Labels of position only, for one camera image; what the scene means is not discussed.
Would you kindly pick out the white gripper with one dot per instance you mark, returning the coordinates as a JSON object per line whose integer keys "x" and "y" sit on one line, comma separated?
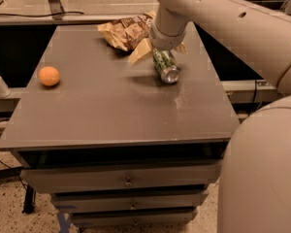
{"x": 166, "y": 40}

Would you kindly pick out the green soda can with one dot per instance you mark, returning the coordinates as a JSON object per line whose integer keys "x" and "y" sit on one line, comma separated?
{"x": 166, "y": 66}

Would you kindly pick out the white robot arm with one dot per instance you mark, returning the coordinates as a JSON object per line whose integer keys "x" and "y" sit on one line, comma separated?
{"x": 255, "y": 180}

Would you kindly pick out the brown chip bag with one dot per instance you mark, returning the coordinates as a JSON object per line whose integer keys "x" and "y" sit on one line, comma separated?
{"x": 126, "y": 33}

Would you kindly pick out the grey drawer cabinet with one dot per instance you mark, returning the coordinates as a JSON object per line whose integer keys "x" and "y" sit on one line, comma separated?
{"x": 105, "y": 112}

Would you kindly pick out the orange ball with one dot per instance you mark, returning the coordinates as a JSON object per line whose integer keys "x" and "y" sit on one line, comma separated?
{"x": 49, "y": 76}

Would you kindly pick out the top grey drawer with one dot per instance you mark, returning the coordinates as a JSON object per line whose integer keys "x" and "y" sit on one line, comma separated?
{"x": 65, "y": 180}

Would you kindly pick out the grey drawer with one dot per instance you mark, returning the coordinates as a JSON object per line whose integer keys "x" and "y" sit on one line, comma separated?
{"x": 134, "y": 217}
{"x": 65, "y": 180}
{"x": 156, "y": 199}

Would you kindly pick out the middle grey drawer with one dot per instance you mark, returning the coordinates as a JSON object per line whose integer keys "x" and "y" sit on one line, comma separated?
{"x": 156, "y": 199}

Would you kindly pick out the bottom grey drawer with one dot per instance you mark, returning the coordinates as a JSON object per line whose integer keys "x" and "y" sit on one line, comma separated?
{"x": 134, "y": 217}

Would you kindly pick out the black cabinet caster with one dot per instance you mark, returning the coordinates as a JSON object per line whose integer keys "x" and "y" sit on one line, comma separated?
{"x": 29, "y": 200}

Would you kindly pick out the metal railing frame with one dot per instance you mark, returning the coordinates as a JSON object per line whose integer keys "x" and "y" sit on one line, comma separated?
{"x": 55, "y": 13}

